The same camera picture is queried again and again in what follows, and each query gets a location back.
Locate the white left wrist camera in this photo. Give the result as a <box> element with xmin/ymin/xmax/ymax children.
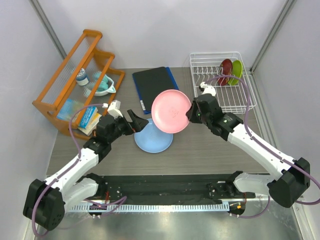
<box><xmin>102</xmin><ymin>100</ymin><xmax>123</xmax><ymax>119</ymax></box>

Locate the lime green plate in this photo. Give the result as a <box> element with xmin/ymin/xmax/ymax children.
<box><xmin>228</xmin><ymin>60</ymin><xmax>243</xmax><ymax>86</ymax></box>

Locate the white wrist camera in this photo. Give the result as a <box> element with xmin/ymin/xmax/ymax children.
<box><xmin>199</xmin><ymin>81</ymin><xmax>217</xmax><ymax>97</ymax></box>
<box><xmin>102</xmin><ymin>100</ymin><xmax>123</xmax><ymax>119</ymax></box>

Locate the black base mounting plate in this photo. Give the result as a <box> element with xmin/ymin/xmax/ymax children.
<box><xmin>89</xmin><ymin>174</ymin><xmax>256</xmax><ymax>206</ymax></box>

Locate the blue white book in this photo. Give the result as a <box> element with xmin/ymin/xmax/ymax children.
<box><xmin>78</xmin><ymin>106</ymin><xmax>101</xmax><ymax>136</ymax></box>

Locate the white slotted cable duct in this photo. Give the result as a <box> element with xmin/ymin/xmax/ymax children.
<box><xmin>69</xmin><ymin>201</ymin><xmax>230</xmax><ymax>213</ymax></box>

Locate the white bowl with teal items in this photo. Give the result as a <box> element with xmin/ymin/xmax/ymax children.
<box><xmin>83</xmin><ymin>71</ymin><xmax>117</xmax><ymax>98</ymax></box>

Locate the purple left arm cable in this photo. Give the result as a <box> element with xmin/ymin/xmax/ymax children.
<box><xmin>31</xmin><ymin>103</ymin><xmax>128</xmax><ymax>238</ymax></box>

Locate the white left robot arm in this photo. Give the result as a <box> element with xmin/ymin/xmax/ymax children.
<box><xmin>23</xmin><ymin>109</ymin><xmax>149</xmax><ymax>231</ymax></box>

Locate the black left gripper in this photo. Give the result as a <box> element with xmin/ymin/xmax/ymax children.
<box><xmin>107</xmin><ymin>109</ymin><xmax>148</xmax><ymax>144</ymax></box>

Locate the orange wooden shelf rack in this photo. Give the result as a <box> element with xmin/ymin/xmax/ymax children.
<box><xmin>32</xmin><ymin>29</ymin><xmax>125</xmax><ymax>140</ymax></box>

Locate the light blue plate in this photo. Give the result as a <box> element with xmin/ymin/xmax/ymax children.
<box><xmin>134</xmin><ymin>118</ymin><xmax>174</xmax><ymax>154</ymax></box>

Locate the white wire dish rack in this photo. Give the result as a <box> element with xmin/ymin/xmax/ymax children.
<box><xmin>189</xmin><ymin>51</ymin><xmax>257</xmax><ymax>114</ymax></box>

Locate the pink plate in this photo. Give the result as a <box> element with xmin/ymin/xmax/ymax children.
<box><xmin>151</xmin><ymin>89</ymin><xmax>191</xmax><ymax>134</ymax></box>

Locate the red floral plate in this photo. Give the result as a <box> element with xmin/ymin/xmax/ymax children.
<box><xmin>217</xmin><ymin>58</ymin><xmax>233</xmax><ymax>86</ymax></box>

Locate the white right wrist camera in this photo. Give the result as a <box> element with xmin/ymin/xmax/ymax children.
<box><xmin>199</xmin><ymin>81</ymin><xmax>217</xmax><ymax>97</ymax></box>

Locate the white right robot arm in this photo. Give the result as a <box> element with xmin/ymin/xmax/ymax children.
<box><xmin>186</xmin><ymin>93</ymin><xmax>310</xmax><ymax>208</ymax></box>

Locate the blue black clipboard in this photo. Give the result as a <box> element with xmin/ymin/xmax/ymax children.
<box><xmin>132</xmin><ymin>66</ymin><xmax>179</xmax><ymax>115</ymax></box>

